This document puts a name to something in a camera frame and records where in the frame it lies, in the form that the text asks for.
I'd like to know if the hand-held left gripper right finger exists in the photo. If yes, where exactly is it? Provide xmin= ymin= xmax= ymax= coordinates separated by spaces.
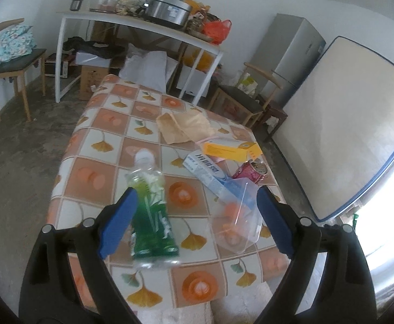
xmin=253 ymin=185 xmax=377 ymax=324

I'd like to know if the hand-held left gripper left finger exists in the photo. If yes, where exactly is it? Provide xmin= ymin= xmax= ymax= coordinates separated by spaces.
xmin=19 ymin=187 xmax=142 ymax=324

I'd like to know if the green plastic bottle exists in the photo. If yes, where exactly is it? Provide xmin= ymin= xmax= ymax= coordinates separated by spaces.
xmin=124 ymin=148 xmax=181 ymax=270

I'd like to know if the yellow white box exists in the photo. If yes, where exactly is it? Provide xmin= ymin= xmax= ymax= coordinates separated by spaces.
xmin=200 ymin=140 xmax=262 ymax=163

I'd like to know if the blue white toothpaste box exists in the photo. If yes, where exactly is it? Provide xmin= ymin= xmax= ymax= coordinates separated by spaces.
xmin=183 ymin=151 xmax=248 ymax=206

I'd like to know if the clear plastic container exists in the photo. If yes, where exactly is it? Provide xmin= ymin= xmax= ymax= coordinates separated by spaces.
xmin=212 ymin=179 xmax=263 ymax=253

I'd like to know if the ginkgo patterned tablecloth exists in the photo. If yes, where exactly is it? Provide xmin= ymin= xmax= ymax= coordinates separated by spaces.
xmin=46 ymin=74 xmax=292 ymax=309

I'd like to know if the red drink can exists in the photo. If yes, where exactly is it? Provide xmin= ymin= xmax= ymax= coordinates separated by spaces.
xmin=231 ymin=161 xmax=269 ymax=186

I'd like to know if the dark wooden stool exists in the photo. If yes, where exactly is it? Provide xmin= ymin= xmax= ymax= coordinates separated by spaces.
xmin=256 ymin=103 xmax=289 ymax=142

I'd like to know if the brown paper bag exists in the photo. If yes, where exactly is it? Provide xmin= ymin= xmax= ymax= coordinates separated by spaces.
xmin=156 ymin=111 xmax=225 ymax=144

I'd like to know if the white mattress blue trim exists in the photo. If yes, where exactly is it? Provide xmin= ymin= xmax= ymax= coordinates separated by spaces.
xmin=272 ymin=35 xmax=394 ymax=223

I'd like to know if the wooden chair black seat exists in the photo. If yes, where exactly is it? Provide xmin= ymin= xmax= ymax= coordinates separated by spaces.
xmin=207 ymin=62 xmax=282 ymax=129

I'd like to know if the green white bag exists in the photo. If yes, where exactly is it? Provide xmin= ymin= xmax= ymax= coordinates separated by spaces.
xmin=236 ymin=71 xmax=260 ymax=95

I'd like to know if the cardboard box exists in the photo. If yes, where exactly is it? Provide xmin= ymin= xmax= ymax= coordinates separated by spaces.
xmin=80 ymin=64 xmax=111 ymax=101

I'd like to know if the white sack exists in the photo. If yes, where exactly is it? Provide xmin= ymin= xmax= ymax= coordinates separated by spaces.
xmin=119 ymin=43 xmax=179 ymax=93

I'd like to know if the white flat box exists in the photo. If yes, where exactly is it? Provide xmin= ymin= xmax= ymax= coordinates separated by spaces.
xmin=75 ymin=51 xmax=113 ymax=68

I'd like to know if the dark storage box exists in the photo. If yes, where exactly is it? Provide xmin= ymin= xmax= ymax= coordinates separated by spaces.
xmin=45 ymin=53 xmax=76 ymax=78

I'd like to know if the grey refrigerator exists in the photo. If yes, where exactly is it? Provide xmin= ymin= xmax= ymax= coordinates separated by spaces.
xmin=251 ymin=13 xmax=326 ymax=109

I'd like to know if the large yellow bag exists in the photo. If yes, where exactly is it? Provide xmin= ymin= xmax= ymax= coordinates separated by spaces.
xmin=183 ymin=45 xmax=219 ymax=73

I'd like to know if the black cloth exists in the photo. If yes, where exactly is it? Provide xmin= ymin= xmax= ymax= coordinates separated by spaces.
xmin=64 ymin=36 xmax=123 ymax=59

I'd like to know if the orange plastic bag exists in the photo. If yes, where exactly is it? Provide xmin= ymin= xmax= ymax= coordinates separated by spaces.
xmin=202 ymin=19 xmax=233 ymax=45

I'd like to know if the white side table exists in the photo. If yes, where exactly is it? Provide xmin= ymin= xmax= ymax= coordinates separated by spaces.
xmin=55 ymin=10 xmax=225 ymax=105

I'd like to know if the floral cushion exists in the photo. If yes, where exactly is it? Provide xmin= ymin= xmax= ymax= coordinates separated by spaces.
xmin=0 ymin=25 xmax=37 ymax=63

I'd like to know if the steel cooking pot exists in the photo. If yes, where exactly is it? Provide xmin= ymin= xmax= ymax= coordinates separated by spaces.
xmin=145 ymin=0 xmax=193 ymax=26

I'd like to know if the glass bowl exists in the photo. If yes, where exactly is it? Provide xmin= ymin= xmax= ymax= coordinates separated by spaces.
xmin=88 ymin=0 xmax=121 ymax=12

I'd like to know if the yellow plastic bag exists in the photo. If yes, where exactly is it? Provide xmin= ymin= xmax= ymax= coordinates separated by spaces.
xmin=185 ymin=0 xmax=211 ymax=16

